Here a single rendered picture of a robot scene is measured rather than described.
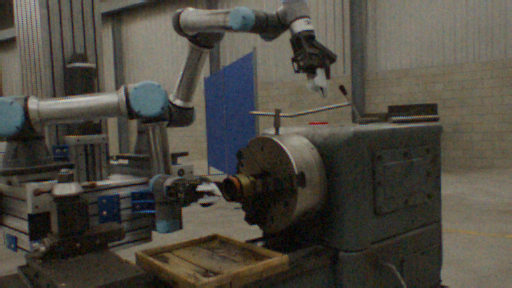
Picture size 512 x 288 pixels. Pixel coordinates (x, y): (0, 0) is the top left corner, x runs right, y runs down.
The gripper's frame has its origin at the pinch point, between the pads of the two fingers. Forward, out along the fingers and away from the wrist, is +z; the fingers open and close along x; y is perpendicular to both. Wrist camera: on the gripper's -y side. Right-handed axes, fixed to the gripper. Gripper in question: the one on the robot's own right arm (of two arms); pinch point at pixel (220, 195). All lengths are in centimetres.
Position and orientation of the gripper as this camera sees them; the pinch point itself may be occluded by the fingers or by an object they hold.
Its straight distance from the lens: 124.3
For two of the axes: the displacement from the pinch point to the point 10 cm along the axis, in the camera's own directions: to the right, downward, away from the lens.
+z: 6.2, 0.2, -7.8
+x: -0.4, -10.0, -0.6
